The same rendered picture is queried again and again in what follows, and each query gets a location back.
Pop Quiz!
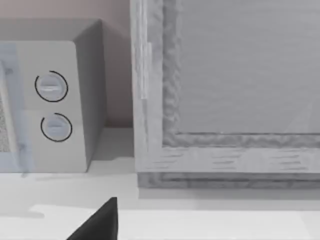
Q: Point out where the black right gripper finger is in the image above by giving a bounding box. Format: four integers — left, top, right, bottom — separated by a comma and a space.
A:
65, 196, 119, 240

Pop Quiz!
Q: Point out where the grey cabinet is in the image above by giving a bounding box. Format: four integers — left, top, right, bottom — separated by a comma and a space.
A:
129, 0, 320, 193

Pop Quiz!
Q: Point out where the pale microwave knob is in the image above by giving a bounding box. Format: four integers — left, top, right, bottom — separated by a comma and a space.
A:
40, 112, 73, 143
34, 70, 69, 103

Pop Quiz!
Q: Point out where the pale microwave oven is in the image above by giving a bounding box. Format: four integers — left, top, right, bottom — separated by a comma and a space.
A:
0, 17, 109, 174

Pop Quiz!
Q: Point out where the pale blue microwave door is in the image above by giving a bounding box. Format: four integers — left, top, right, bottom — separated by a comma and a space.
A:
0, 42, 35, 177

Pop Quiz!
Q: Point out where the grey cabinet door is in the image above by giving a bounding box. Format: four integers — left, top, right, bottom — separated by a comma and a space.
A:
161, 0, 320, 149

